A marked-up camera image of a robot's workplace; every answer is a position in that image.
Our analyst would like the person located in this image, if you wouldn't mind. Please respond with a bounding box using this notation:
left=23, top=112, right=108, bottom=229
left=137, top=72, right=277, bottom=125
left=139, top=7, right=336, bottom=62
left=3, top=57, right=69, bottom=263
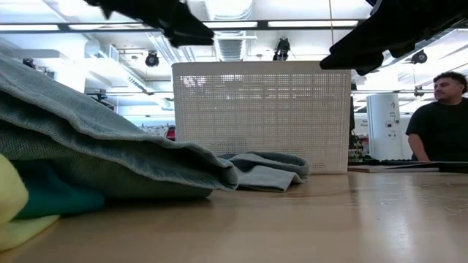
left=404, top=71, right=468, bottom=162

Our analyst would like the black ceiling-mounted device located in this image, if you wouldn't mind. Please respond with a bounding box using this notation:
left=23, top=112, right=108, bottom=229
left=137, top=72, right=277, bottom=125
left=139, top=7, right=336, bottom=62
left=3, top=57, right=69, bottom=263
left=272, top=37, right=292, bottom=62

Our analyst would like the yellow garment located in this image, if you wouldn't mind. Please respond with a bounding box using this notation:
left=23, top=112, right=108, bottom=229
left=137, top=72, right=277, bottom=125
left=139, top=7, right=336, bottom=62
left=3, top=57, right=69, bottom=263
left=0, top=153, right=61, bottom=253

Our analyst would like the black metal rig frame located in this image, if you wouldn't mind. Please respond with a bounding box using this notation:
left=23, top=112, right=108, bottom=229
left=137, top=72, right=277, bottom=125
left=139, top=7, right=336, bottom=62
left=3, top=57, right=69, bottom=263
left=360, top=156, right=468, bottom=174

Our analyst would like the white cylindrical appliance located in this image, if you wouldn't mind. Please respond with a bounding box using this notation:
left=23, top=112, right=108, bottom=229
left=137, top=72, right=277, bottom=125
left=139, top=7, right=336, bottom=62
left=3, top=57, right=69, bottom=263
left=366, top=94, right=402, bottom=161

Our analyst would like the black ceiling spotlight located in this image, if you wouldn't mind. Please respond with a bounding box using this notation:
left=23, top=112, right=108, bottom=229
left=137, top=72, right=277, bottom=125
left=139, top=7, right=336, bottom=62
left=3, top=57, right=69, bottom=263
left=145, top=50, right=160, bottom=68
left=411, top=50, right=429, bottom=65

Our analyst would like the white perforated plastic basket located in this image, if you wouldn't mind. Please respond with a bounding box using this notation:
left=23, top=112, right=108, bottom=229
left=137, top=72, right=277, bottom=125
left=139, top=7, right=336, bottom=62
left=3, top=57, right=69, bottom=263
left=171, top=61, right=352, bottom=175

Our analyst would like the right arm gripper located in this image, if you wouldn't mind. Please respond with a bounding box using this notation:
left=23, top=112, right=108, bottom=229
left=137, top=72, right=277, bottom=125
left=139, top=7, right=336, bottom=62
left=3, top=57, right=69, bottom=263
left=320, top=0, right=468, bottom=77

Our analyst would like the small blue-grey garment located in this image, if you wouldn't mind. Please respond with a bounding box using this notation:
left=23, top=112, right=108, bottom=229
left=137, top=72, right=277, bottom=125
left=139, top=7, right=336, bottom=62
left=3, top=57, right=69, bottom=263
left=218, top=151, right=311, bottom=193

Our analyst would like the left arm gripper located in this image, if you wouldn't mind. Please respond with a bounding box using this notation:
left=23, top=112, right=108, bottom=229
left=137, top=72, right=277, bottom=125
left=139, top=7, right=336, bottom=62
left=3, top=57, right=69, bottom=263
left=83, top=0, right=216, bottom=48

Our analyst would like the large blue-grey garment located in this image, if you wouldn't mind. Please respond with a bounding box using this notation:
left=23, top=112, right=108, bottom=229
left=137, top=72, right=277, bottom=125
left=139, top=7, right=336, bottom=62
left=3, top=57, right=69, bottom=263
left=0, top=53, right=239, bottom=200

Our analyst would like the teal garment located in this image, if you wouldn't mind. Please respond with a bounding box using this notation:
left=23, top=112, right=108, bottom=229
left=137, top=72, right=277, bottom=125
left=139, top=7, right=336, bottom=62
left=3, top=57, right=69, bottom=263
left=10, top=160, right=106, bottom=220

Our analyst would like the ribbed ceiling air duct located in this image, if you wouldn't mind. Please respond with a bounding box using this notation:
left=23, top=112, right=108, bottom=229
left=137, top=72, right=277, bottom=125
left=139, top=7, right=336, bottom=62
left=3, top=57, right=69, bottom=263
left=214, top=31, right=257, bottom=62

